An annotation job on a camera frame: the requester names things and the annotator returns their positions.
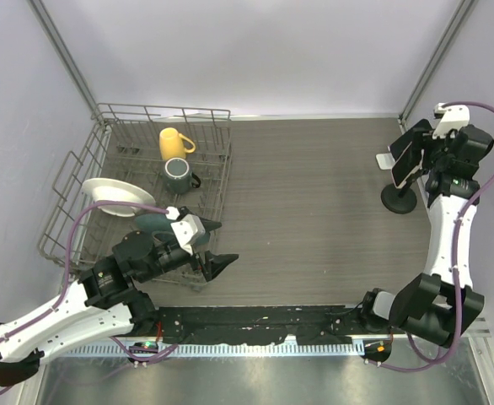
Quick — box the pink case phone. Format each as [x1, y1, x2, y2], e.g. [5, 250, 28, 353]
[391, 142, 424, 189]

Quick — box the black case phone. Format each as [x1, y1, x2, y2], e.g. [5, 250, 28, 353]
[389, 118, 432, 160]

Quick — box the black clamp phone stand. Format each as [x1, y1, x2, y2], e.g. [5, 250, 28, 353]
[380, 175, 417, 214]

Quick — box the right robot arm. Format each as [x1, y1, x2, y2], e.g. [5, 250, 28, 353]
[357, 120, 494, 348]

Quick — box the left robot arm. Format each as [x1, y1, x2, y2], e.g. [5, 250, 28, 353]
[0, 214, 239, 387]

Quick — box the white phone stand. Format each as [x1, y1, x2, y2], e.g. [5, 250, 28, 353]
[375, 146, 395, 170]

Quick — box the dark teal cup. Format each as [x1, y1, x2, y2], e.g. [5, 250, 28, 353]
[164, 158, 201, 195]

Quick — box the yellow mug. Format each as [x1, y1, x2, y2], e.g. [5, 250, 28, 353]
[158, 127, 196, 160]

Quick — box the white plate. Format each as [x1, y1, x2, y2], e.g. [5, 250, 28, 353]
[82, 177, 155, 218]

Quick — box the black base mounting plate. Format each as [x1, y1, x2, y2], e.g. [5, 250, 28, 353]
[158, 305, 389, 346]

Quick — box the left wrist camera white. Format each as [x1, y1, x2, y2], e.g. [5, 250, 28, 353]
[171, 214, 208, 256]

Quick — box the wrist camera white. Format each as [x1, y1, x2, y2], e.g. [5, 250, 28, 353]
[171, 214, 208, 256]
[432, 103, 470, 140]

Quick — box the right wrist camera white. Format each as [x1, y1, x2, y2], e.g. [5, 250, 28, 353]
[432, 103, 470, 140]

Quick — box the grey wire dish rack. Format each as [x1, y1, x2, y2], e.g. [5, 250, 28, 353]
[37, 103, 232, 274]

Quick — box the white slotted cable duct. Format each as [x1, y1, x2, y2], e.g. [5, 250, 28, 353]
[61, 337, 364, 359]

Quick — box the aluminium rail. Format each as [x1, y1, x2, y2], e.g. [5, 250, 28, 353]
[464, 316, 491, 338]

